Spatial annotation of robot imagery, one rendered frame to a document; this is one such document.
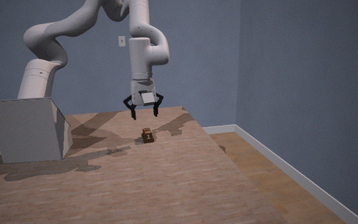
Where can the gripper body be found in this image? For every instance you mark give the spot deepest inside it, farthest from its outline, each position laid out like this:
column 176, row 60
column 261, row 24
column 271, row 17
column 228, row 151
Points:
column 137, row 86

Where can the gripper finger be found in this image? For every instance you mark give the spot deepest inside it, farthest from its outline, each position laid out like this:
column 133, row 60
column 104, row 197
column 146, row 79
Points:
column 156, row 104
column 132, row 107

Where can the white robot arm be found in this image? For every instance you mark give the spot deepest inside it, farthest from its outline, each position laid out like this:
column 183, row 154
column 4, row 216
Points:
column 40, row 39

